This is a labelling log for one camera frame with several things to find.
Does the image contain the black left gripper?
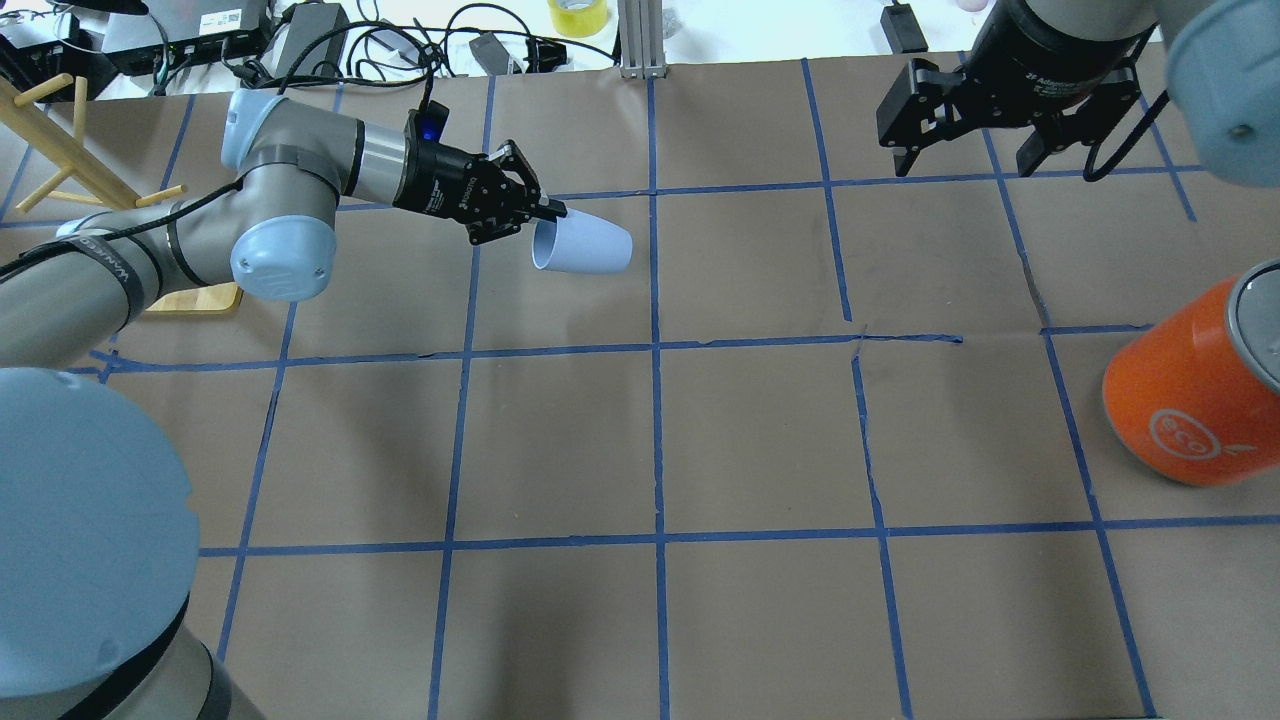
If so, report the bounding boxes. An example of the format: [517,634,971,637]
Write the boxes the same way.
[393,111,568,246]

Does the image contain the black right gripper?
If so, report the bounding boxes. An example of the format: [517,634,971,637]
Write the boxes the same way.
[876,55,1140,178]

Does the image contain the light blue cup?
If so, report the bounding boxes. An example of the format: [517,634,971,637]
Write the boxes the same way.
[531,209,634,274]

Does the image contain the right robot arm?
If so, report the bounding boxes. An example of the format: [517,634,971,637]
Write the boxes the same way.
[876,1,1279,188]

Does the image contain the black adapter top view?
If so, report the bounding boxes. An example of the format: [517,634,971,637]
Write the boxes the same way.
[879,1,929,54]

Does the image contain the yellow tape roll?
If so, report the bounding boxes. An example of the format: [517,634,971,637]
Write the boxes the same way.
[547,0,609,38]

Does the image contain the black power brick far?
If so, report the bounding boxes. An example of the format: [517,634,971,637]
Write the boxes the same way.
[271,1,349,79]

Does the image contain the orange canister with metal lid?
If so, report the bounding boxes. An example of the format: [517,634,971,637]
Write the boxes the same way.
[1102,259,1279,487]

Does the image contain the aluminium frame post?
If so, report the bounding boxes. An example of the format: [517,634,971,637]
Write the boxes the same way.
[617,0,668,79]

